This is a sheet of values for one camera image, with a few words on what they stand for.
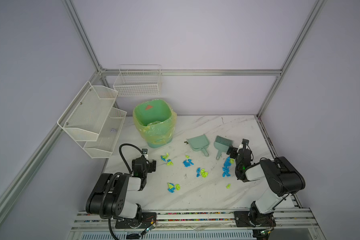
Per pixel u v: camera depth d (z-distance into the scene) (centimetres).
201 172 89
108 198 43
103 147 73
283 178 47
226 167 91
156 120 83
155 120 82
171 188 82
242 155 72
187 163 93
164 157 95
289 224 74
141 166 72
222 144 104
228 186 84
